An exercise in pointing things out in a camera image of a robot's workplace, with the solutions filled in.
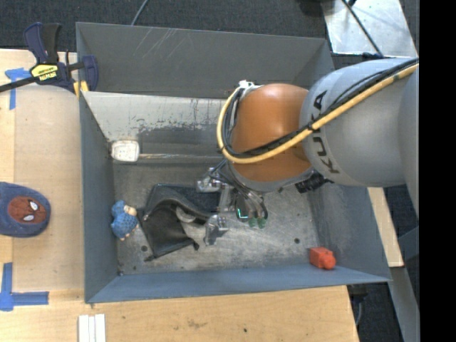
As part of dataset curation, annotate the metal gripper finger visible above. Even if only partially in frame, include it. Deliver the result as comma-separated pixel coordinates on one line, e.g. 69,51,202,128
195,167,223,193
203,214,230,247

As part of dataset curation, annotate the black cloth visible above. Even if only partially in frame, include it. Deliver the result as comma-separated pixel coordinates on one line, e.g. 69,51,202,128
137,183,222,262

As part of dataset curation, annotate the white rectangular block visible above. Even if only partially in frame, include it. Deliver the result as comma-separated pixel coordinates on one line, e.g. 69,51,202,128
110,139,141,163

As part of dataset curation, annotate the blue toy figure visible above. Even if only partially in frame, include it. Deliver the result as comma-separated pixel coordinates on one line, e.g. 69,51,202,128
110,199,140,242

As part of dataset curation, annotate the red plastic block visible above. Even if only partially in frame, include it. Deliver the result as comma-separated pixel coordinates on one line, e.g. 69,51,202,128
309,247,337,271

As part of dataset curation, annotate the grey metal bin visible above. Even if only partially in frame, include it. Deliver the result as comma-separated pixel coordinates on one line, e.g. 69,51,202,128
75,21,393,304

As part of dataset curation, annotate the blue cap with red face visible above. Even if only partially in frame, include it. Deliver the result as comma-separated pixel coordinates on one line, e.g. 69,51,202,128
0,181,52,239

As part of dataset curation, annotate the black cylinder on white bracket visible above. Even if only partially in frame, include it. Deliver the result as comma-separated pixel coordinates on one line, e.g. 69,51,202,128
294,171,334,195

